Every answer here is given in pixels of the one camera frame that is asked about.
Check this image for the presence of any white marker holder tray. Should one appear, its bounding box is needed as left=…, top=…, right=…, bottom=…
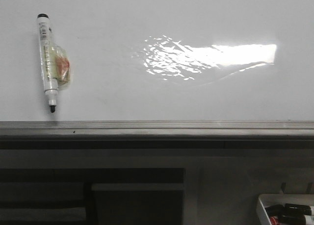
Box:
left=256, top=194, right=314, bottom=225

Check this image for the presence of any white whiteboard marker with tape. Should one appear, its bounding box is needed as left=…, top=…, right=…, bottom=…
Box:
left=37, top=13, right=71, bottom=113

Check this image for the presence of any dark cabinet with white top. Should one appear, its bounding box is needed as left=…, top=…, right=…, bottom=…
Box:
left=91, top=168, right=185, bottom=225

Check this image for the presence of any white whiteboard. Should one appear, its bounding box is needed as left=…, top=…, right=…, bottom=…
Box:
left=0, top=0, right=314, bottom=121

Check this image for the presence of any black marker in tray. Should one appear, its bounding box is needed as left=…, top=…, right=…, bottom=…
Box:
left=265, top=203, right=314, bottom=217

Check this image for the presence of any aluminium whiteboard tray rail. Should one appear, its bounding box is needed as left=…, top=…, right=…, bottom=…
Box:
left=0, top=120, right=314, bottom=141

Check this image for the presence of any left metal wall hook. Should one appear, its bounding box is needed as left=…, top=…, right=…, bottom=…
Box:
left=279, top=182, right=287, bottom=194

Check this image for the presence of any red capped marker in tray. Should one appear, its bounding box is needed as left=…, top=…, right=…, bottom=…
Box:
left=269, top=215, right=314, bottom=225

